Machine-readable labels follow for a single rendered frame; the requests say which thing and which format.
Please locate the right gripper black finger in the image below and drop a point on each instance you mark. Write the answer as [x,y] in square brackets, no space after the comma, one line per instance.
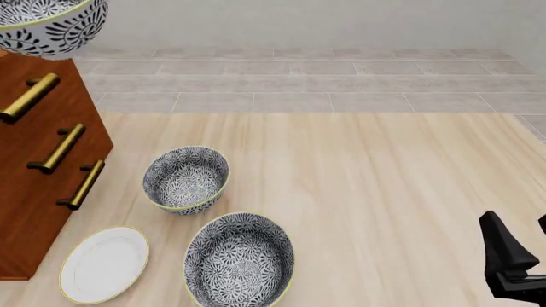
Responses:
[543,223]
[503,246]

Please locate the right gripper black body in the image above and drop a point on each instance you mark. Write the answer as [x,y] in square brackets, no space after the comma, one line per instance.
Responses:
[520,286]

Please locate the patterned black white bowl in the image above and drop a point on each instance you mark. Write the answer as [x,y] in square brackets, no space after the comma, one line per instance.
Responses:
[239,259]
[64,28]
[187,182]

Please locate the wooden cabinet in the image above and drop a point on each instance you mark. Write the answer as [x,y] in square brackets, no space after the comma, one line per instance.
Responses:
[25,224]

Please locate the white plate with yellow rim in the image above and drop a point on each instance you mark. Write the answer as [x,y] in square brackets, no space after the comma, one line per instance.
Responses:
[104,265]

